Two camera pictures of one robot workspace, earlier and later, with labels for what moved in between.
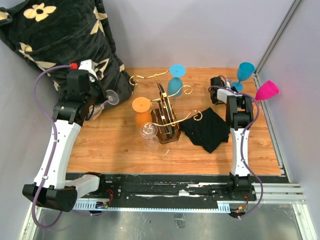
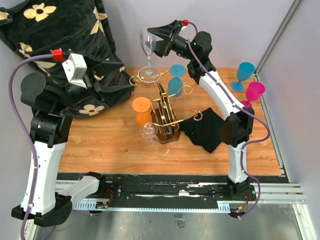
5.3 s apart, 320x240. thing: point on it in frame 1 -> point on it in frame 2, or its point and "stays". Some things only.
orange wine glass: [141, 105] stays
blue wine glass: [175, 83] stays
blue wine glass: [245, 71] stays
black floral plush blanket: [46, 33] stays
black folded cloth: [209, 132] stays
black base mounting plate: [165, 188] stays
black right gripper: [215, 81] -> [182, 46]
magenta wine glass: [266, 90] -> [254, 91]
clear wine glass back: [112, 98] -> [148, 74]
